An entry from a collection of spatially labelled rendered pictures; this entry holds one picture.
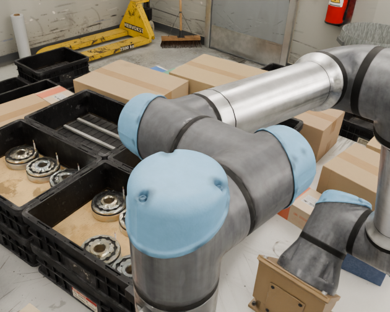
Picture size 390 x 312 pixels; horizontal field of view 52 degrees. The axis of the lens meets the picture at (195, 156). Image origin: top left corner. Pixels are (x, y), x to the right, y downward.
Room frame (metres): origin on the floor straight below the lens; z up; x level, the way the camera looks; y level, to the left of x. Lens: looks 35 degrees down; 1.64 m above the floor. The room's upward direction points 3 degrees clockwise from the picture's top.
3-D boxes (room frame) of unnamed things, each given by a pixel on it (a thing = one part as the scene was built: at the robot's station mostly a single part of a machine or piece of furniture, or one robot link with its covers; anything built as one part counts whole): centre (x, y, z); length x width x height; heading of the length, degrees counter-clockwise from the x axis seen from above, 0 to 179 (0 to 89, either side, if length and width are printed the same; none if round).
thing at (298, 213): (1.03, -0.37, 0.74); 0.16 x 0.12 x 0.07; 46
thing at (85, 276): (0.75, 0.19, 0.87); 0.40 x 0.30 x 0.11; 57
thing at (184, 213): (0.23, 0.01, 1.41); 0.09 x 0.08 x 0.11; 135
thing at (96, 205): (0.87, 0.24, 0.86); 0.10 x 0.10 x 0.01
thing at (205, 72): (1.75, -0.11, 0.80); 0.40 x 0.30 x 0.20; 58
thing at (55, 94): (1.54, 0.60, 0.81); 0.16 x 0.12 x 0.07; 49
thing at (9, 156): (1.09, 0.58, 0.86); 0.10 x 0.10 x 0.01
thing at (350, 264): (0.86, -0.50, 0.74); 0.20 x 0.15 x 0.07; 58
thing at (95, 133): (1.22, 0.36, 0.87); 0.40 x 0.30 x 0.11; 57
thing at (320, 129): (1.51, -0.43, 0.78); 0.30 x 0.22 x 0.16; 53
